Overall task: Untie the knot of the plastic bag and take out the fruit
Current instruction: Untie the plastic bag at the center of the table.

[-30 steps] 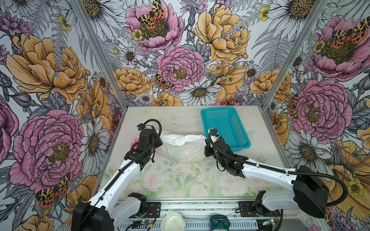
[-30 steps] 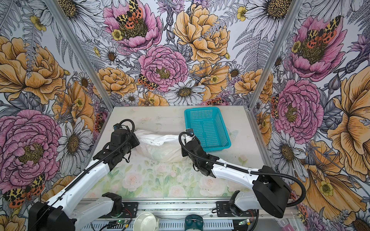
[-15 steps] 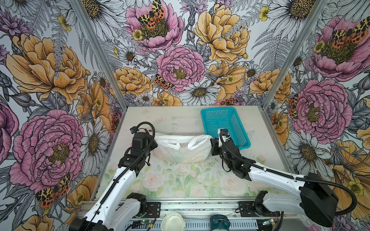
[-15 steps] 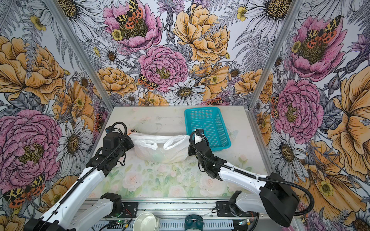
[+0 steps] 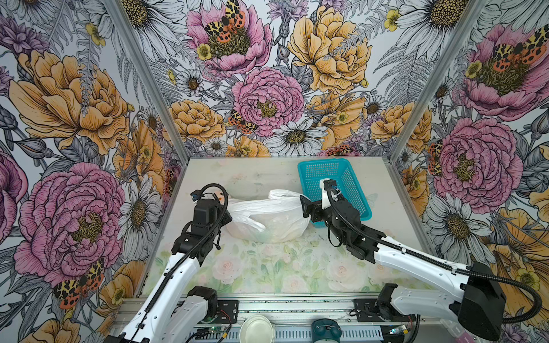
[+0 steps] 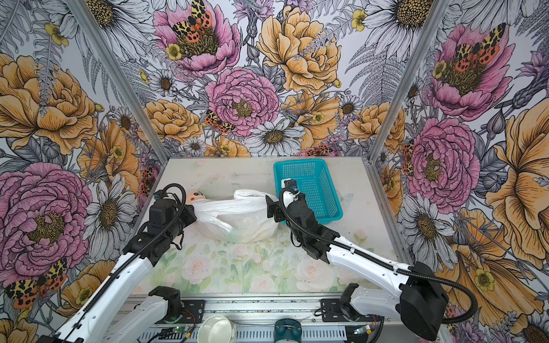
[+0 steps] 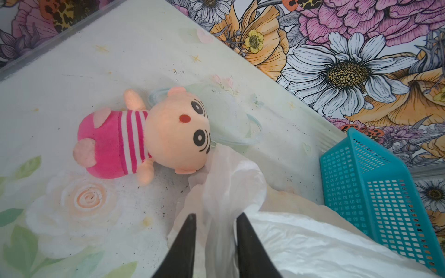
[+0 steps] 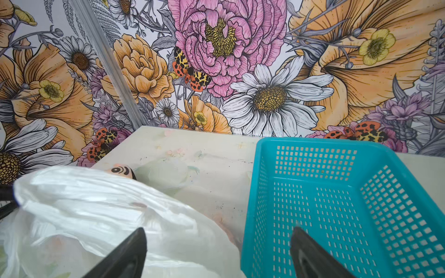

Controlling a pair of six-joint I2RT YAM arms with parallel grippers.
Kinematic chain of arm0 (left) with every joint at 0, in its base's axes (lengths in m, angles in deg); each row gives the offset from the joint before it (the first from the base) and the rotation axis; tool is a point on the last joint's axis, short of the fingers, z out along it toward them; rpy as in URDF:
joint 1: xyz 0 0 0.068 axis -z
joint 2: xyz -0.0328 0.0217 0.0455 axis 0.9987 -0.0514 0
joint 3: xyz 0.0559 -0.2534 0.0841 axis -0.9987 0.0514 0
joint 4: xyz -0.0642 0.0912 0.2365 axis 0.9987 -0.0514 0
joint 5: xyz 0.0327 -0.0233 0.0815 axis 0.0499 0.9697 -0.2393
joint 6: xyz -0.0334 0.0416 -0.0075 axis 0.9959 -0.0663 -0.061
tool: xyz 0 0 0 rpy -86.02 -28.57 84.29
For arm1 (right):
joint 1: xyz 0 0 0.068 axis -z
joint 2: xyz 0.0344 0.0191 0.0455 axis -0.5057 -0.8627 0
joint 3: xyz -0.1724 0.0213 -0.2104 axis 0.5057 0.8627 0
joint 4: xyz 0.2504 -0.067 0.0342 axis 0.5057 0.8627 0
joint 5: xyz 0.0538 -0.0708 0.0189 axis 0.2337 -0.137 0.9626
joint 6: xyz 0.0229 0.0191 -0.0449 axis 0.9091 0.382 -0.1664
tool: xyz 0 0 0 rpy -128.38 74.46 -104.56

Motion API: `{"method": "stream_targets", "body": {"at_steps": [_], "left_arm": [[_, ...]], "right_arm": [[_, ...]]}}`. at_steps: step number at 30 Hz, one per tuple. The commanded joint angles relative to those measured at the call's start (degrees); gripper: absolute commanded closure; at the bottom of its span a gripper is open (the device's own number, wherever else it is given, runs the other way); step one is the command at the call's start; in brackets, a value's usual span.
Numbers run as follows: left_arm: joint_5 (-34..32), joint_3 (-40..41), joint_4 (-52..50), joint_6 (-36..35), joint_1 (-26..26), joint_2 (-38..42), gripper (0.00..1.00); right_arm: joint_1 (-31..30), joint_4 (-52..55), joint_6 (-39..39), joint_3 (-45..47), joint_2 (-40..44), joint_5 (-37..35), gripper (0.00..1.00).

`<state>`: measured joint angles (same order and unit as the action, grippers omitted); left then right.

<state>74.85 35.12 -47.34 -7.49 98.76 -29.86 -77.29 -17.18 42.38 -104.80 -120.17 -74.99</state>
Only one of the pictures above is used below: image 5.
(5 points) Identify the teal plastic basket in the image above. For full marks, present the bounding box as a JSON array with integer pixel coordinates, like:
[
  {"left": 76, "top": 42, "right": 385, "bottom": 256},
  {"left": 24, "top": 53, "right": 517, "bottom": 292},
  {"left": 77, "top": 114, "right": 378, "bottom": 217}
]
[{"left": 297, "top": 159, "right": 373, "bottom": 221}]

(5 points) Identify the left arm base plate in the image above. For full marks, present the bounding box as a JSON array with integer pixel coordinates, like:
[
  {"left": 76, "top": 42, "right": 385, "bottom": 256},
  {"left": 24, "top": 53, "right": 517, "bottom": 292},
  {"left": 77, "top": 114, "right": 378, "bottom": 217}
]
[{"left": 202, "top": 300, "right": 240, "bottom": 324}]

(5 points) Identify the aluminium front rail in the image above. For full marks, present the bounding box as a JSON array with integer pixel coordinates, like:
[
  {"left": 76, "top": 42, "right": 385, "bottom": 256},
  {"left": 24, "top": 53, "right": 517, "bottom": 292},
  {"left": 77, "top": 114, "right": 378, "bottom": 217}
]
[{"left": 115, "top": 287, "right": 459, "bottom": 331}]

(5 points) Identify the dark green round container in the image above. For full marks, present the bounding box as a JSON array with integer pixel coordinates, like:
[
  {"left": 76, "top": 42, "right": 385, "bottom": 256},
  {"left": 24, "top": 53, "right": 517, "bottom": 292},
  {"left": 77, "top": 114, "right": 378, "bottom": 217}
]
[{"left": 311, "top": 318, "right": 343, "bottom": 343}]

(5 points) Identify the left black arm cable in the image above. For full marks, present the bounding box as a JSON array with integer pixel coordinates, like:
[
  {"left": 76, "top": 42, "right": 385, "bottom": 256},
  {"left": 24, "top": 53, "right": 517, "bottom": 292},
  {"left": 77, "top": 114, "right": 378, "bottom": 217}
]
[{"left": 128, "top": 183, "right": 230, "bottom": 343}]

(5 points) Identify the white round cup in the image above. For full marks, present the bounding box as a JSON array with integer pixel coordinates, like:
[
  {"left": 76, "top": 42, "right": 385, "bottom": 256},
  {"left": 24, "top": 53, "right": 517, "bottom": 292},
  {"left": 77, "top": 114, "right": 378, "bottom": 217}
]
[{"left": 239, "top": 314, "right": 275, "bottom": 343}]

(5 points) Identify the white plastic bag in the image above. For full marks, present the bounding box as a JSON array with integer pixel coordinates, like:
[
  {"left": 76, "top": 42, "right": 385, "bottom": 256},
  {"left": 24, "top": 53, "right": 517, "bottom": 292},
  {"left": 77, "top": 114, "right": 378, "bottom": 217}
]
[{"left": 225, "top": 190, "right": 310, "bottom": 244}]

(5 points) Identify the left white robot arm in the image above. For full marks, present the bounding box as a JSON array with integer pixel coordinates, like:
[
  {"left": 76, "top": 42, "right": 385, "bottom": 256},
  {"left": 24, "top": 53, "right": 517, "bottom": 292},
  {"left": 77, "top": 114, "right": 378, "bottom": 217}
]
[{"left": 104, "top": 195, "right": 232, "bottom": 342}]

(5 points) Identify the right black corrugated cable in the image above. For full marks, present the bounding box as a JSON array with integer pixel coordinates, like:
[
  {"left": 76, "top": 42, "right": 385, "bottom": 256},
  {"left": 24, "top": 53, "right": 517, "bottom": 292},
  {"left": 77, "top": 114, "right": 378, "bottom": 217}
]
[{"left": 325, "top": 186, "right": 543, "bottom": 325}]

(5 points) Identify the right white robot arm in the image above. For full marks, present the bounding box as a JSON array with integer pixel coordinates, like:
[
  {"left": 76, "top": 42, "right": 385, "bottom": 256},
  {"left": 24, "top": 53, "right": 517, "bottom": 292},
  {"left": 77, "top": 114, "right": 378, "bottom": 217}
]
[{"left": 300, "top": 179, "right": 506, "bottom": 341}]

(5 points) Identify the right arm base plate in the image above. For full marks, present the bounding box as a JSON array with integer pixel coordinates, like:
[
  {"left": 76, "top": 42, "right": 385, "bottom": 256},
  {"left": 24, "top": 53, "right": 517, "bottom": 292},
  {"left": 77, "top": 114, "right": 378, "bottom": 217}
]
[{"left": 349, "top": 298, "right": 417, "bottom": 324}]

